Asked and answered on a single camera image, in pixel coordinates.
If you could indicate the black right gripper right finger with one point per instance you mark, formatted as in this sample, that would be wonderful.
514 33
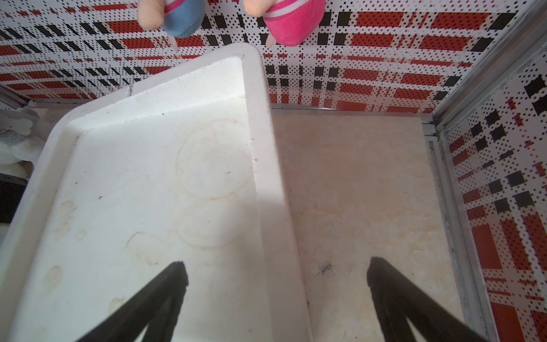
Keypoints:
400 304

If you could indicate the pink-dressed plush doll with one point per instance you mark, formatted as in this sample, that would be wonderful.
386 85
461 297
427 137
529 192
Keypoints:
290 22

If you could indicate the blue-shorts plush doll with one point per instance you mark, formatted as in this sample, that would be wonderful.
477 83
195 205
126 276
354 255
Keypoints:
178 18

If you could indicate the grey white husky plush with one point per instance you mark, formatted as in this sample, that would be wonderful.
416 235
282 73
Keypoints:
23 137

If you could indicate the white plastic drawer cabinet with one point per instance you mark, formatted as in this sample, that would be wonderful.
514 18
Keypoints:
180 167

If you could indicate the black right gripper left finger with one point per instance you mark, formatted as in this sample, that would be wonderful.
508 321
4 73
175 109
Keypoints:
152 313

